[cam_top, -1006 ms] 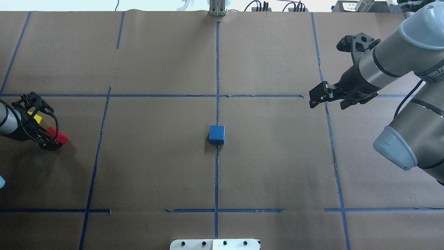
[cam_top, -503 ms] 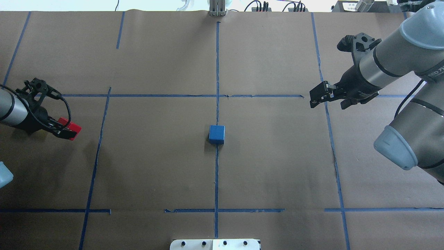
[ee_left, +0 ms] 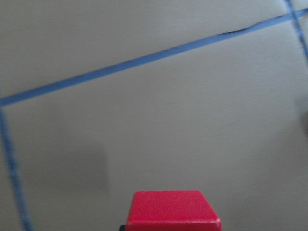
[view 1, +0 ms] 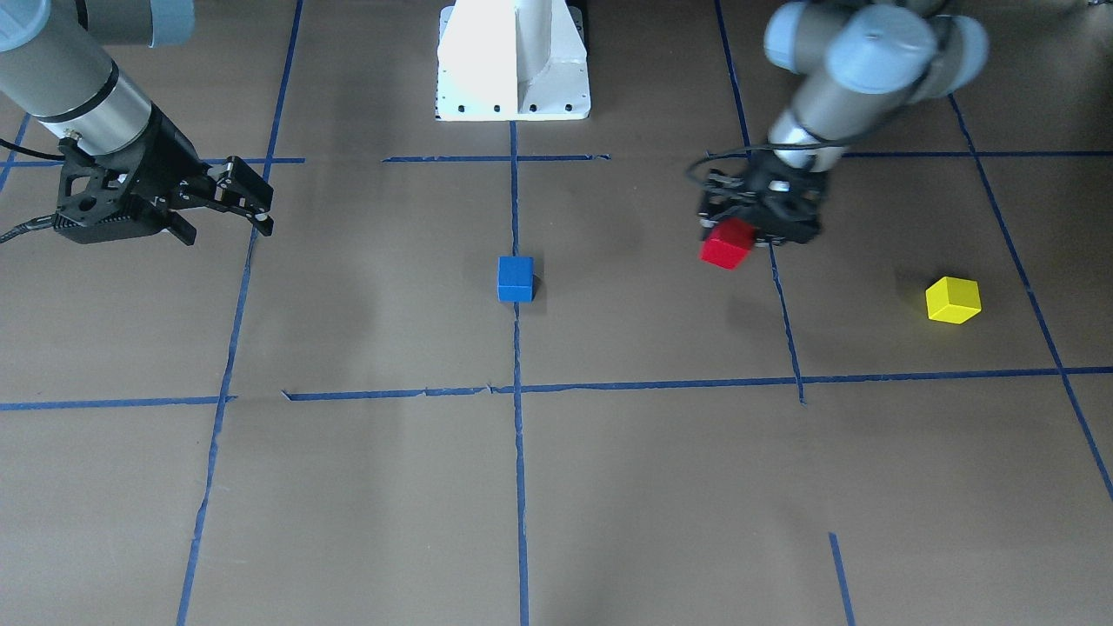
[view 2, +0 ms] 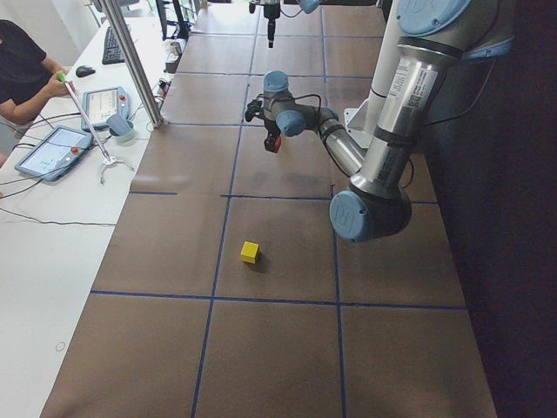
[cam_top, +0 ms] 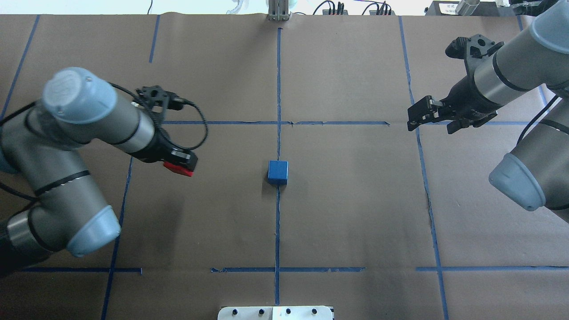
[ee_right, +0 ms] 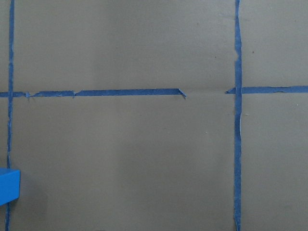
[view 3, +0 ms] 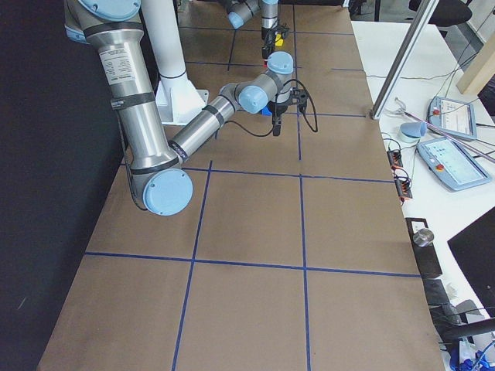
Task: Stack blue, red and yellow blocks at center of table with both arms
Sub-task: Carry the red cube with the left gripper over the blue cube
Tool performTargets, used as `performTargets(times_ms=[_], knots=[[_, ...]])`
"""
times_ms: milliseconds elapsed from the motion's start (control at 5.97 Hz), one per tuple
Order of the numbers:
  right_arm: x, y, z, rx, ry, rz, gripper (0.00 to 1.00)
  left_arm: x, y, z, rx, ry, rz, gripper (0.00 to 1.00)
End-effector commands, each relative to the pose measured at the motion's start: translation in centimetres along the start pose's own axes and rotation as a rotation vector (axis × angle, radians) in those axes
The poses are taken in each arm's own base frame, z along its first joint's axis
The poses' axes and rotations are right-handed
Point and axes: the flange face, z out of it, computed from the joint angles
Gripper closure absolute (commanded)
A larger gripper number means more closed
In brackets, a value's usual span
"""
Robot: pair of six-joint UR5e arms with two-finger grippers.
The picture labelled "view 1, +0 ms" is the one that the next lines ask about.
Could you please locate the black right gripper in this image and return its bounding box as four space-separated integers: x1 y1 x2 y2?
52 111 275 246

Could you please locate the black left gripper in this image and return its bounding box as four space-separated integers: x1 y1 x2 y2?
699 153 830 245

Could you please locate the red cube block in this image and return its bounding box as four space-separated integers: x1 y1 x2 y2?
699 217 756 270

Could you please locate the yellow cube block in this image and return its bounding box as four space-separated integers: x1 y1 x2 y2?
923 276 983 324

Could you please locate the blue cube block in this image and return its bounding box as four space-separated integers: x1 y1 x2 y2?
498 255 534 303

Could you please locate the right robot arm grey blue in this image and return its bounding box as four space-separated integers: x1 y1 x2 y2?
1 1 274 245

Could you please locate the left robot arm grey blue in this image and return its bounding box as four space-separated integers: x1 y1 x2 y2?
698 1 989 245

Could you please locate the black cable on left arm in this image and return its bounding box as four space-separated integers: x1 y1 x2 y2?
684 130 861 192

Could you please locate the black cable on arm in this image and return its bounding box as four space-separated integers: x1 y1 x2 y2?
684 130 861 192
0 137 63 244

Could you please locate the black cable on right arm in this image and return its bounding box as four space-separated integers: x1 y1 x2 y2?
0 137 63 244

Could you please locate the white pedestal column base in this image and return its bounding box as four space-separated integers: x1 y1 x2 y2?
435 1 592 123

